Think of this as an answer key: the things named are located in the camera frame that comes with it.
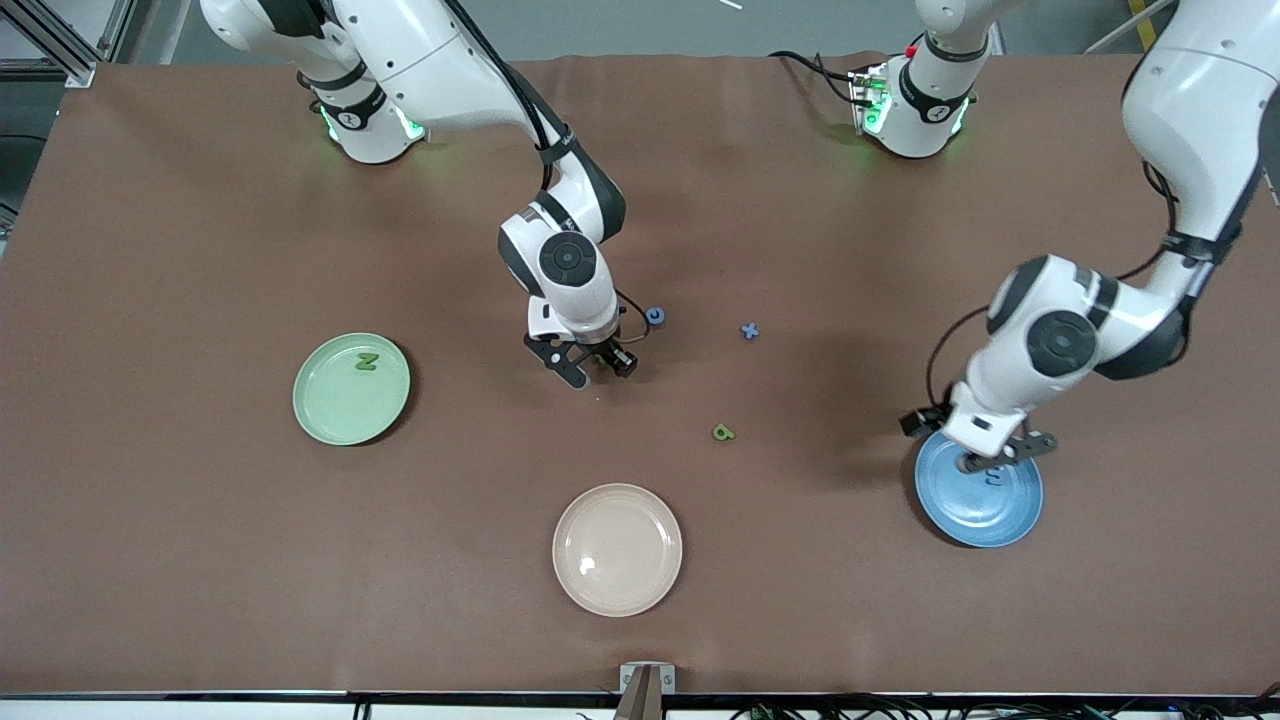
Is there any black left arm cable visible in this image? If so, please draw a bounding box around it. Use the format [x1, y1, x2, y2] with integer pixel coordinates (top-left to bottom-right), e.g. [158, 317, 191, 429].
[925, 160, 1206, 413]

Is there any black base cable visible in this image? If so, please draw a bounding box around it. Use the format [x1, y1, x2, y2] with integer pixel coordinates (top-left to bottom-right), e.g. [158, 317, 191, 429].
[768, 50, 863, 107]

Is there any aluminium frame profile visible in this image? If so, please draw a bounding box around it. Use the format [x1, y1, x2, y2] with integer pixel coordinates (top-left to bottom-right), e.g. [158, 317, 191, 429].
[0, 0, 136, 89]

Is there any brown table cover sheet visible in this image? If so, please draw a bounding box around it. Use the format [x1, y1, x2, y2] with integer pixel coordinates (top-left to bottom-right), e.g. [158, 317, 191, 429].
[0, 52, 1280, 698]

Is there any green plate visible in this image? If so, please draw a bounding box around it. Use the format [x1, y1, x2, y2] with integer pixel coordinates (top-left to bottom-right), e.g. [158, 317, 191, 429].
[292, 332, 412, 447]

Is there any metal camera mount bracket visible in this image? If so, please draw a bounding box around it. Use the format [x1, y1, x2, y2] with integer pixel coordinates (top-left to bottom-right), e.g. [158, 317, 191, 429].
[619, 662, 677, 720]

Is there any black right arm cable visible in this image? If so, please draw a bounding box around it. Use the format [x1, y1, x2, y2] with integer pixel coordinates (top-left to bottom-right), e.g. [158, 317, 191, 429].
[440, 0, 653, 347]

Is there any beige plate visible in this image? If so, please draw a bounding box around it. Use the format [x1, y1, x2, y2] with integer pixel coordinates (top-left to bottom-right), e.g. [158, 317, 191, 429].
[552, 483, 684, 618]

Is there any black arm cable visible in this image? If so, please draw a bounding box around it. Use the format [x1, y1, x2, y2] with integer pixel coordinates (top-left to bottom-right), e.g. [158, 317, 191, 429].
[925, 160, 1206, 413]
[440, 0, 653, 347]

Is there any blue plate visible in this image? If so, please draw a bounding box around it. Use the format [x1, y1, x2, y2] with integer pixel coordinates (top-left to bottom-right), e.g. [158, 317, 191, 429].
[914, 428, 1044, 549]

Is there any silver base connector plate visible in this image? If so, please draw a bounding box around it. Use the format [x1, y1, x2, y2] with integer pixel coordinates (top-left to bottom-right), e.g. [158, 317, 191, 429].
[850, 65, 893, 137]

